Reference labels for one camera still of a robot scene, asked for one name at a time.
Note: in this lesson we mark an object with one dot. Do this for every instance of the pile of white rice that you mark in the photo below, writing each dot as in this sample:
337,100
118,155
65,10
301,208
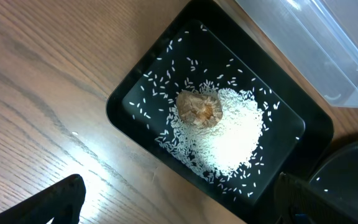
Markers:
241,154

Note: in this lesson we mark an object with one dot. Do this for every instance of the clear plastic container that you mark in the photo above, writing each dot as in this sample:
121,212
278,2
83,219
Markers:
319,37

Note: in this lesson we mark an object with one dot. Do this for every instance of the round black tray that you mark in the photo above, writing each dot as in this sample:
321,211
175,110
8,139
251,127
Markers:
337,180

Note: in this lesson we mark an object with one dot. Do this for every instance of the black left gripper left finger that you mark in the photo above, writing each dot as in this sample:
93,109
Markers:
60,203

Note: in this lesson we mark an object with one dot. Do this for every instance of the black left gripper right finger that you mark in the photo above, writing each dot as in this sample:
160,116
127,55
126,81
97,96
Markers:
297,202

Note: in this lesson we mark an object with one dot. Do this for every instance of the brown dried food piece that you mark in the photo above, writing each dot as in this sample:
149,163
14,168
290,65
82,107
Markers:
200,110

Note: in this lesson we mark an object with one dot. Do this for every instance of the black rectangular tray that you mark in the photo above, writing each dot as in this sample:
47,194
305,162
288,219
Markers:
307,150

